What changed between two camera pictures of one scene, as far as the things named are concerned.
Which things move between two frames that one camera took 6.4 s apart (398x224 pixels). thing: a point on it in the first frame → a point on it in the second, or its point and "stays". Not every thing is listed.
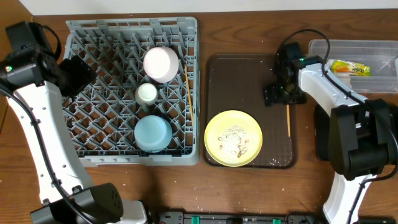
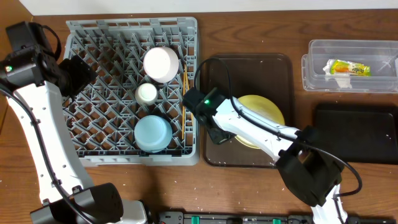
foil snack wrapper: x=347 y=68 stays
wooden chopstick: x=189 y=93 stays
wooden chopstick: x=288 y=122 → x=184 y=93
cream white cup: x=146 y=94 stays
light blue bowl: x=152 y=134 stays
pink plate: x=161 y=64 stays
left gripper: x=79 y=78 stays
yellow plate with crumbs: x=233 y=138 → x=265 y=107
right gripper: x=280 y=99 → x=218 y=134
